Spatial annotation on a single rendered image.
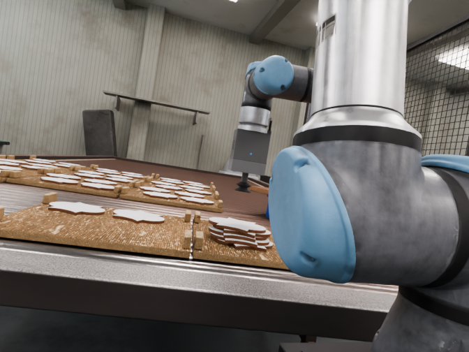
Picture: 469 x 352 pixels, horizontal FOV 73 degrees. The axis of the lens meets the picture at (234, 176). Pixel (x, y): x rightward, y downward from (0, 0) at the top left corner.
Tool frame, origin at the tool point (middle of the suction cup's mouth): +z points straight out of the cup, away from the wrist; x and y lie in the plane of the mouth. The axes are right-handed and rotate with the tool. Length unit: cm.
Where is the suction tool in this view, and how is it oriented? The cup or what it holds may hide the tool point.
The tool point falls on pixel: (242, 191)
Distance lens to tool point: 80.9
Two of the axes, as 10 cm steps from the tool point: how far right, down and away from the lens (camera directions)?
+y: -9.8, -1.5, -1.5
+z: -1.6, 9.9, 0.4
